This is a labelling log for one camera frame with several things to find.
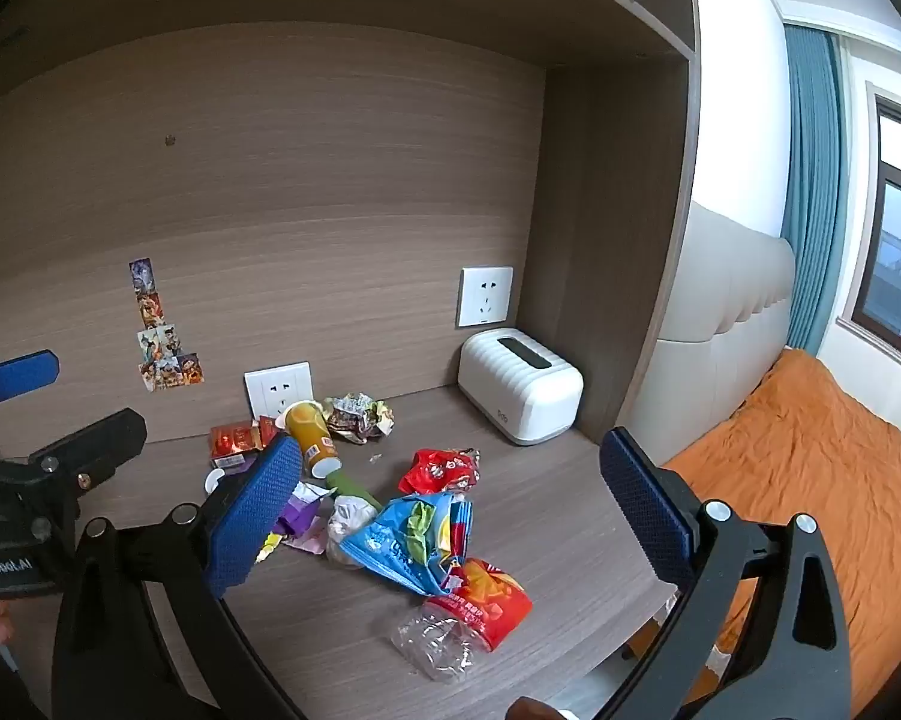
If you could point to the small red cardboard box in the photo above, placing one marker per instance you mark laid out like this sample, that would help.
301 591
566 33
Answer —
269 429

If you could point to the red snack packet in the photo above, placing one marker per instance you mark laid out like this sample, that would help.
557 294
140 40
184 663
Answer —
439 469

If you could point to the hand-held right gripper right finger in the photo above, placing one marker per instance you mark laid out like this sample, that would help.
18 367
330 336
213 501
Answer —
645 510

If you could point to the white wall socket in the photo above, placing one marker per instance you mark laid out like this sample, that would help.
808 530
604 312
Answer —
484 296
274 386

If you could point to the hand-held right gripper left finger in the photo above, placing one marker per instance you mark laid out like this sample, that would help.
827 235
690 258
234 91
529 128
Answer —
255 517

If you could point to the red orange snack bag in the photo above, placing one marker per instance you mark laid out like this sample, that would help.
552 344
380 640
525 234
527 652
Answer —
488 600

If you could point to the cartoon sticker strip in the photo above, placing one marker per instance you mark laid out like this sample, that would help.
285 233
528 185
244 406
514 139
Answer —
162 345

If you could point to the wooden desk cabinet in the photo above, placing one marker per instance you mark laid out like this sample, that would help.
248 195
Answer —
608 240

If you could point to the blue curtain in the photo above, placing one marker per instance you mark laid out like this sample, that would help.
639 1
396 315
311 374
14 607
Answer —
814 187

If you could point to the purple wrapper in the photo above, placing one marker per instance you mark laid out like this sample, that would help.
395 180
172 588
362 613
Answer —
304 521

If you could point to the beige padded headboard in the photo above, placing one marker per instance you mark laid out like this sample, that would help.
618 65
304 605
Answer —
720 300

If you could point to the bed with orange sheet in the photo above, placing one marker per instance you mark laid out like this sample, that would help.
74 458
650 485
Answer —
810 465

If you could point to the blue snack bag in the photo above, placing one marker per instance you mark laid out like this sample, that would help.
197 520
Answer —
390 540

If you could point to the green bottle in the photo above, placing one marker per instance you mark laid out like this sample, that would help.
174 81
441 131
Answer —
349 486

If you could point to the yellow wrapper scrap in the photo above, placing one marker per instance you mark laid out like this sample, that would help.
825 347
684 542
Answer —
269 547

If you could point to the dark framed window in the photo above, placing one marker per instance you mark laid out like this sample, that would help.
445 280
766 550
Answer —
897 240

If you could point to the crumpled brown silver wrapper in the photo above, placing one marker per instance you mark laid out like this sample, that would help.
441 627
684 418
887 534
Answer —
357 418

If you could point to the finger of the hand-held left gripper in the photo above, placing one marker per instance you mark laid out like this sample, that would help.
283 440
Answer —
19 376
94 439

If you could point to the white ribbed tissue box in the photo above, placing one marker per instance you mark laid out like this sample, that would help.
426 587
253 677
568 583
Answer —
522 390

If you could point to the white bottle cap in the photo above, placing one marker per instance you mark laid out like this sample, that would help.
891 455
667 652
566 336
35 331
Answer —
214 480

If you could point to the crushed clear plastic bottle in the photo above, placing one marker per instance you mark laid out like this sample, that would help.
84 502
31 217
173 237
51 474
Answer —
439 641

